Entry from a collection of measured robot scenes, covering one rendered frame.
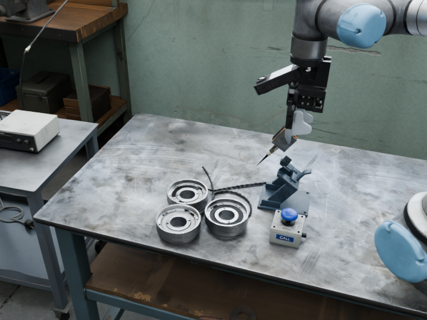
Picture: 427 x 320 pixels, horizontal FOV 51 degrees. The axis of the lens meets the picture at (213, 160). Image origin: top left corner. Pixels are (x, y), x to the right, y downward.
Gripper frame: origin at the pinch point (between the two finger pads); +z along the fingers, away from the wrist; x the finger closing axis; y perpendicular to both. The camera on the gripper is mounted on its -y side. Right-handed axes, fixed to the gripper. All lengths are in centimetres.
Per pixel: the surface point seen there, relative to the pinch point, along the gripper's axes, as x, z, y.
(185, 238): -23.0, 17.4, -18.7
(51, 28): 98, 14, -126
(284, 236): -17.0, 16.8, 3.1
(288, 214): -14.4, 12.3, 3.3
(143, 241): -24.3, 19.7, -28.4
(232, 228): -17.9, 16.6, -8.9
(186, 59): 151, 43, -73
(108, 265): -12, 45, -46
